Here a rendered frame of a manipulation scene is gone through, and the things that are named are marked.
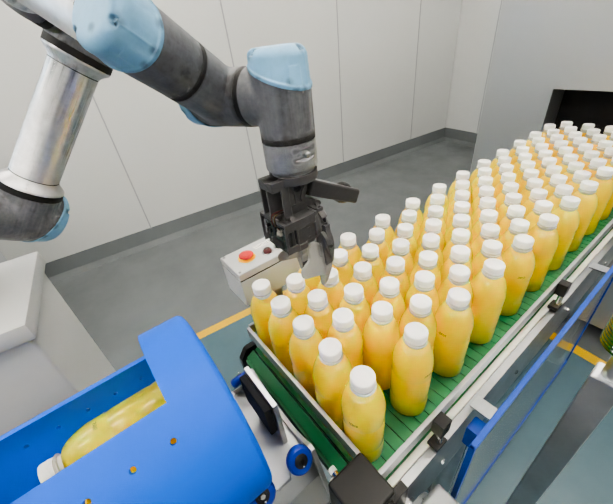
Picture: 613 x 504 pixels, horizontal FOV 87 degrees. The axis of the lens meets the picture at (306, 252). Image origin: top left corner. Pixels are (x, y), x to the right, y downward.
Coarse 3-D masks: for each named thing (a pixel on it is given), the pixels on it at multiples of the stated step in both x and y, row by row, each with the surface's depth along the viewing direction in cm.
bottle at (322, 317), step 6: (324, 306) 64; (330, 306) 66; (306, 312) 66; (312, 312) 65; (318, 312) 64; (324, 312) 64; (330, 312) 65; (312, 318) 64; (318, 318) 64; (324, 318) 64; (330, 318) 65; (318, 324) 64; (324, 324) 64; (330, 324) 65; (318, 330) 65; (324, 330) 65; (324, 336) 66
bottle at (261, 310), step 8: (256, 296) 69; (264, 296) 68; (272, 296) 70; (256, 304) 69; (264, 304) 69; (256, 312) 70; (264, 312) 69; (256, 320) 71; (264, 320) 70; (256, 328) 73; (264, 328) 71; (264, 336) 73; (272, 352) 76
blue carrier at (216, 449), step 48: (144, 336) 45; (192, 336) 42; (96, 384) 52; (144, 384) 57; (192, 384) 38; (48, 432) 50; (144, 432) 34; (192, 432) 36; (240, 432) 38; (0, 480) 48; (48, 480) 31; (96, 480) 32; (144, 480) 33; (192, 480) 35; (240, 480) 38
